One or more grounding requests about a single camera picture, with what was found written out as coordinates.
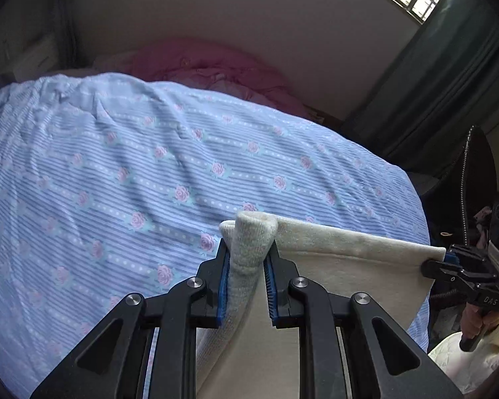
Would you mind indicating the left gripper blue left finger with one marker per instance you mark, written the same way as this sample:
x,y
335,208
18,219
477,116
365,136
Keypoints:
x,y
198,302

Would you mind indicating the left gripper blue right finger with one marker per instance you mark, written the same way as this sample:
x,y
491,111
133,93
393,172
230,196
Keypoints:
x,y
297,302

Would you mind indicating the cream white pants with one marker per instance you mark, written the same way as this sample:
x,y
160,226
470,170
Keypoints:
x,y
247,357

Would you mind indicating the person's right hand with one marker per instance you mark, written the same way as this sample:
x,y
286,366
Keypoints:
x,y
472,322

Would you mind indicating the blue floral bed sheet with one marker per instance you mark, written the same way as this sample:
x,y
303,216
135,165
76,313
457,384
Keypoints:
x,y
111,185

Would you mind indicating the dark green curtain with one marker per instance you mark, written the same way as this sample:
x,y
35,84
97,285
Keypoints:
x,y
444,81

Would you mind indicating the pink blanket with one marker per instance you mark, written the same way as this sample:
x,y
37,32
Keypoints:
x,y
209,66

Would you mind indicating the white bedside cabinet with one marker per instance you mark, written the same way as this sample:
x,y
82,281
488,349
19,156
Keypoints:
x,y
24,59

